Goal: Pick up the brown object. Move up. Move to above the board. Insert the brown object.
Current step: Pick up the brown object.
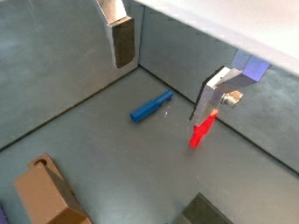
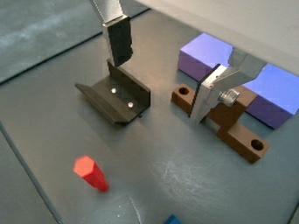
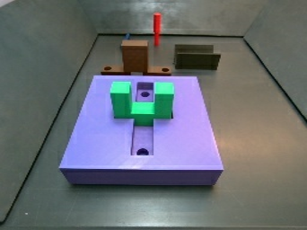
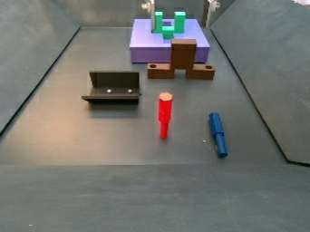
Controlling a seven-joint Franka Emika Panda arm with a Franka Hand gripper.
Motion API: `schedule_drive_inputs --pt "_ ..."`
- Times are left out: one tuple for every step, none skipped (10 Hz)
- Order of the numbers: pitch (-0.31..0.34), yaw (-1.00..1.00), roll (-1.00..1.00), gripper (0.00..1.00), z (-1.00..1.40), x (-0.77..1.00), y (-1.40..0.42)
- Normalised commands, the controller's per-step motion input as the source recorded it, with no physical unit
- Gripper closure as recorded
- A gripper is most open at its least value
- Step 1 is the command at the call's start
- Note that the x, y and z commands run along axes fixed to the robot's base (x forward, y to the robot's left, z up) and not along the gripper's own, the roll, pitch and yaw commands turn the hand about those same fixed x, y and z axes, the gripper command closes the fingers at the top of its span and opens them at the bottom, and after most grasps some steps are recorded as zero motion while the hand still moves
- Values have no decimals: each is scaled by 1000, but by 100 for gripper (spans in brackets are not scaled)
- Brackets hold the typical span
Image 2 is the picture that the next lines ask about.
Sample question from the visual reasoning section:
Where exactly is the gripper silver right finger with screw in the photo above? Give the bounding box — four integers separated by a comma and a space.
189, 48, 267, 123

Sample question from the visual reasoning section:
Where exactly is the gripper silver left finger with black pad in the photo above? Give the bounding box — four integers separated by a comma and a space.
89, 0, 133, 67

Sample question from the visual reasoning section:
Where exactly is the red hexagonal peg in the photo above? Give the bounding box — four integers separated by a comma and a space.
73, 156, 108, 192

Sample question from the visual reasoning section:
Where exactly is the brown T-shaped block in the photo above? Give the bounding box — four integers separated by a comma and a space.
170, 83, 271, 165

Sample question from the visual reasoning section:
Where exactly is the purple base board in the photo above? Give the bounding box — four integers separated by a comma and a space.
177, 34, 299, 129

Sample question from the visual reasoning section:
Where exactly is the black angle bracket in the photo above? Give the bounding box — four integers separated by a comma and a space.
74, 60, 150, 125

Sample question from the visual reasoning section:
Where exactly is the blue cylindrical peg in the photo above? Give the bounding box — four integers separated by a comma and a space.
162, 214, 182, 224

